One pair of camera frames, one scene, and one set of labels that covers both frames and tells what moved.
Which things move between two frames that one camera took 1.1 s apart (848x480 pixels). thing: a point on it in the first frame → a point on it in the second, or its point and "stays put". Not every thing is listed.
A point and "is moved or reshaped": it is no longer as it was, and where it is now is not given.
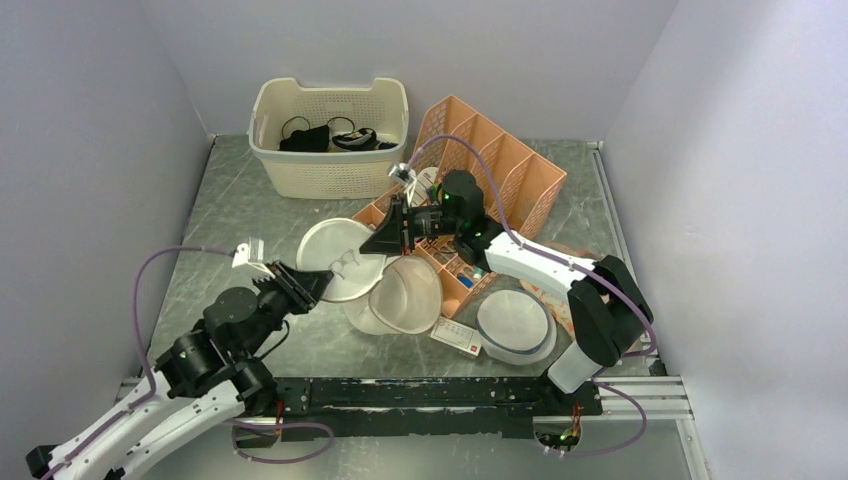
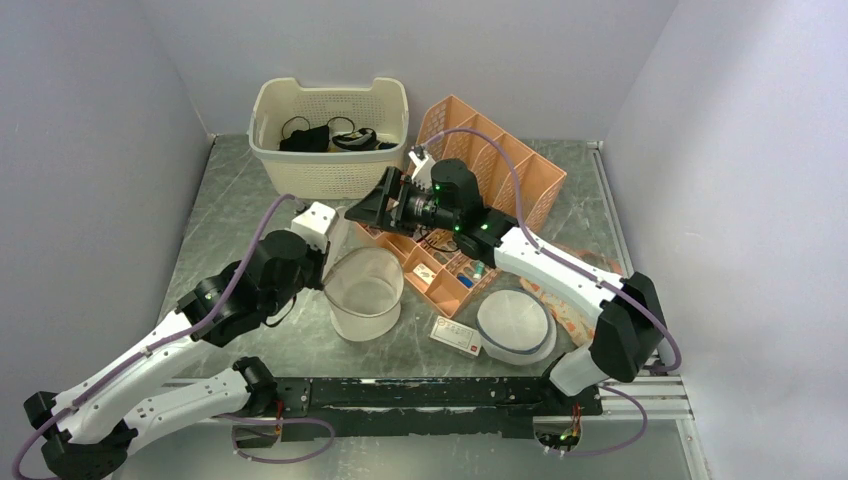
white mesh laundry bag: [381, 293] is moved or reshaped
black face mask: [312, 140] stays put
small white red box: [457, 336] stays put
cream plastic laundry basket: [330, 143] stays put
